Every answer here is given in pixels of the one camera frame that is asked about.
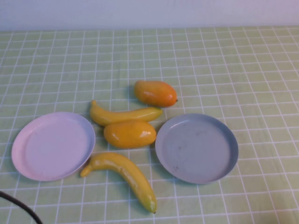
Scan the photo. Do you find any large yellow plastic banana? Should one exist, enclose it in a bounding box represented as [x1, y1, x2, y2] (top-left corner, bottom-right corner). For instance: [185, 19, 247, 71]
[80, 152, 157, 214]

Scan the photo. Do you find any pink round plate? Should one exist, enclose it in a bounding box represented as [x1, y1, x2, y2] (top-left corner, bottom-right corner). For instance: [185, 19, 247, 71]
[11, 111, 96, 182]

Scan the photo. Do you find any orange-blushed plastic mango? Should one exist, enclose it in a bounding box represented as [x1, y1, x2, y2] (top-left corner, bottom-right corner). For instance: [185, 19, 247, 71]
[134, 80, 178, 108]

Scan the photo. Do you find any black left camera cable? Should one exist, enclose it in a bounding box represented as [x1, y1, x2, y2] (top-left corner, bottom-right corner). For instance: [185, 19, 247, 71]
[0, 190, 44, 224]

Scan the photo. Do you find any blue round plate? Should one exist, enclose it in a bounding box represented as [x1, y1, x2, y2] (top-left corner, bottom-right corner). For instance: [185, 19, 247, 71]
[155, 113, 239, 185]

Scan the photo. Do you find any green checked tablecloth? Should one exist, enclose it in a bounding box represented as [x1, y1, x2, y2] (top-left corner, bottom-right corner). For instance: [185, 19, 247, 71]
[0, 25, 299, 224]

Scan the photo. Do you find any yellow plastic mango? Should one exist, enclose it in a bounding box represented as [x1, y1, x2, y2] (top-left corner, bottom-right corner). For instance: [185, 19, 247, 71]
[103, 120, 157, 149]

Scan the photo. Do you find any small yellow plastic banana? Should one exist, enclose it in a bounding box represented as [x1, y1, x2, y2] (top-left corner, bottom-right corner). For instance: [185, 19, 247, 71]
[90, 100, 164, 127]

